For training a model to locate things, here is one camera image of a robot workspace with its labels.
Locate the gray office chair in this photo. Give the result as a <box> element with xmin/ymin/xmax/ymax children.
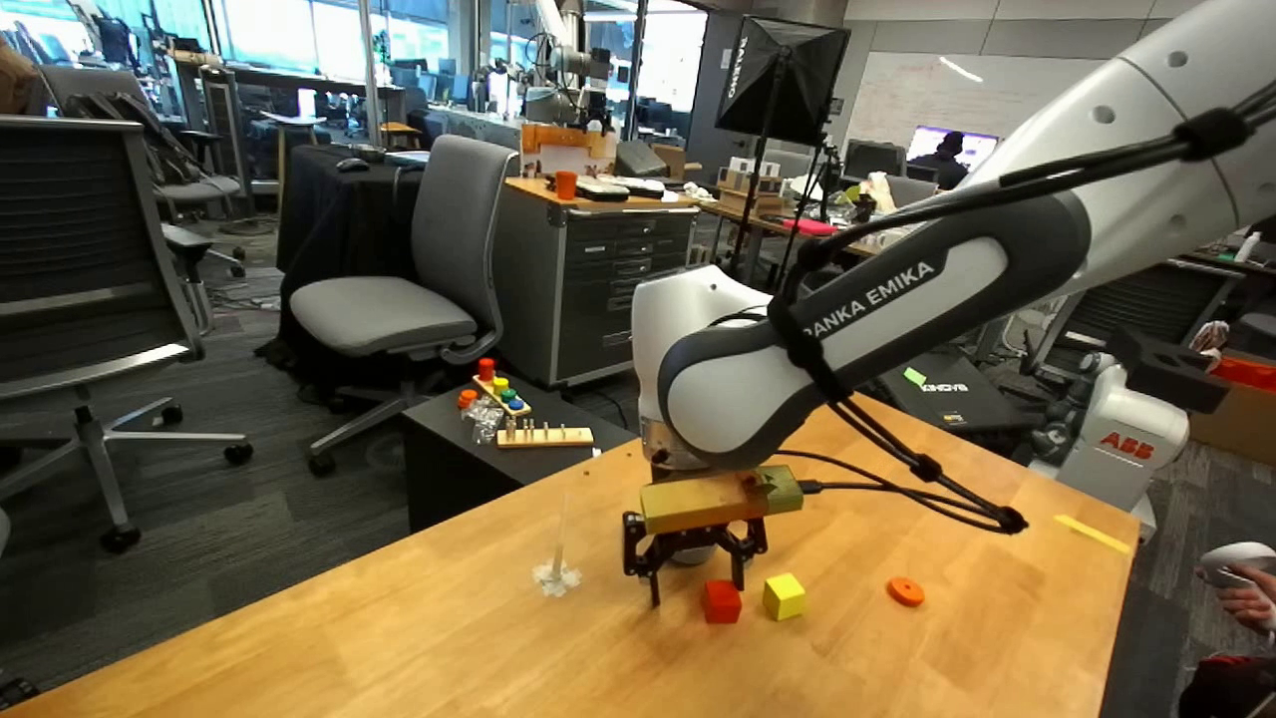
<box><xmin>287</xmin><ymin>137</ymin><xmax>514</xmax><ymax>473</ymax></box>

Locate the black studio softbox light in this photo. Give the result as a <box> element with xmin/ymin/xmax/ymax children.
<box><xmin>716</xmin><ymin>17</ymin><xmax>848</xmax><ymax>143</ymax></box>

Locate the colorful toy xylophone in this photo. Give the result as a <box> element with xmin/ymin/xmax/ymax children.
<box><xmin>472</xmin><ymin>355</ymin><xmax>530</xmax><ymax>418</ymax></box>

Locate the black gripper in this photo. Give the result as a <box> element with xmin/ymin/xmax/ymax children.
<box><xmin>620</xmin><ymin>511</ymin><xmax>769</xmax><ymax>607</ymax></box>

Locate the computer monitor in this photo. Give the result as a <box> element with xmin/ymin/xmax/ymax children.
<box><xmin>900</xmin><ymin>123</ymin><xmax>1003</xmax><ymax>175</ymax></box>

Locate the clear plastic jack left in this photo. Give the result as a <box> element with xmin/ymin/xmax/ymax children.
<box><xmin>534</xmin><ymin>542</ymin><xmax>582</xmax><ymax>597</ymax></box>

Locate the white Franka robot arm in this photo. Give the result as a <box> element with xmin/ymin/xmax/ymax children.
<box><xmin>630</xmin><ymin>0</ymin><xmax>1276</xmax><ymax>493</ymax></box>

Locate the yellow tape strip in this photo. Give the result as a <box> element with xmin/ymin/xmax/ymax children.
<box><xmin>1054</xmin><ymin>513</ymin><xmax>1132</xmax><ymax>554</ymax></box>

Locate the black low side table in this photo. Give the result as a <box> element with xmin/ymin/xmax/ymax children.
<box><xmin>403</xmin><ymin>392</ymin><xmax>624</xmax><ymax>531</ymax></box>

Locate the white ABB robot base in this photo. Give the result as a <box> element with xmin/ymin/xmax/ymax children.
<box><xmin>1055</xmin><ymin>360</ymin><xmax>1187</xmax><ymax>511</ymax></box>

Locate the dark mesh office chair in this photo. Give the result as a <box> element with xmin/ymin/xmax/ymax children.
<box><xmin>0</xmin><ymin>115</ymin><xmax>256</xmax><ymax>554</ymax></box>

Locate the orange round disc block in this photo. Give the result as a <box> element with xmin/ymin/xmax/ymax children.
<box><xmin>886</xmin><ymin>577</ymin><xmax>926</xmax><ymax>607</ymax></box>

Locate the yellow cube block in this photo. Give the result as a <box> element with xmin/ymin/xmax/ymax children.
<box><xmin>763</xmin><ymin>573</ymin><xmax>805</xmax><ymax>621</ymax></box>

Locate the wooden toy block tray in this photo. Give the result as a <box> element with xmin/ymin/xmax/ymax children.
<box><xmin>493</xmin><ymin>421</ymin><xmax>593</xmax><ymax>449</ymax></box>

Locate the gray filing cabinet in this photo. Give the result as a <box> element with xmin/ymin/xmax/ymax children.
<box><xmin>493</xmin><ymin>179</ymin><xmax>696</xmax><ymax>388</ymax></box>

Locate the red cube block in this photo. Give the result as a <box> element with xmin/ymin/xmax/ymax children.
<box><xmin>702</xmin><ymin>577</ymin><xmax>743</xmax><ymax>621</ymax></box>

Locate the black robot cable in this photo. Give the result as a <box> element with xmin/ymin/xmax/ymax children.
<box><xmin>764</xmin><ymin>74</ymin><xmax>1276</xmax><ymax>538</ymax></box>

